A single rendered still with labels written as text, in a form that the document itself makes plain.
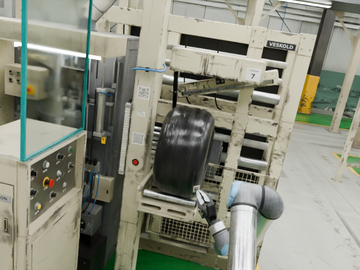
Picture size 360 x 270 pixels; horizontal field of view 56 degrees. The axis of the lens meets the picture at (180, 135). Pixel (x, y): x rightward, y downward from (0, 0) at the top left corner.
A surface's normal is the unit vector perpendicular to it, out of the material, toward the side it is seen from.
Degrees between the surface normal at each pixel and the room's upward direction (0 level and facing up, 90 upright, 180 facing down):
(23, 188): 90
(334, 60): 90
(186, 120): 31
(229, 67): 90
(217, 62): 90
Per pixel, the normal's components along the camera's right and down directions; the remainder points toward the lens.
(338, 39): -0.04, 0.29
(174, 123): 0.00, -0.57
